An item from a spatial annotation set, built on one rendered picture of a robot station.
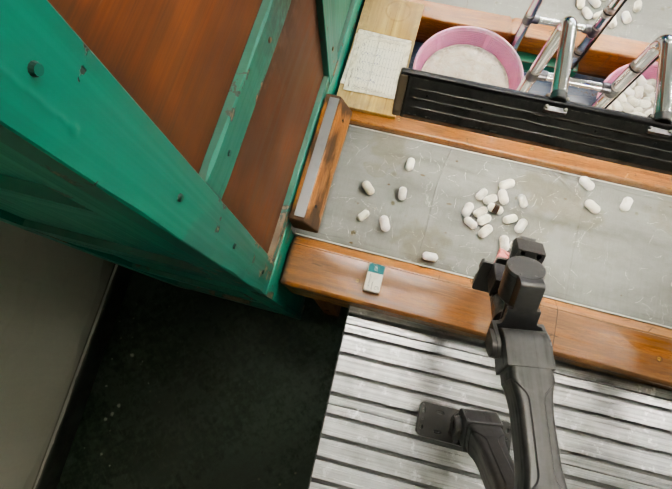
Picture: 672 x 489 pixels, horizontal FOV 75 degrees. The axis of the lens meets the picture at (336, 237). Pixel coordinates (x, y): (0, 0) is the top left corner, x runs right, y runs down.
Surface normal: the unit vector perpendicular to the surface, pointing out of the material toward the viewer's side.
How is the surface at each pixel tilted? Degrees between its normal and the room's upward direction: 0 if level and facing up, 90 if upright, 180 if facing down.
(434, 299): 0
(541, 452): 17
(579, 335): 0
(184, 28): 90
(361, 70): 0
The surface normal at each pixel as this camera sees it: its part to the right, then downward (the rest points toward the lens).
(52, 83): 0.97, 0.24
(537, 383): -0.01, -0.53
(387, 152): -0.04, -0.25
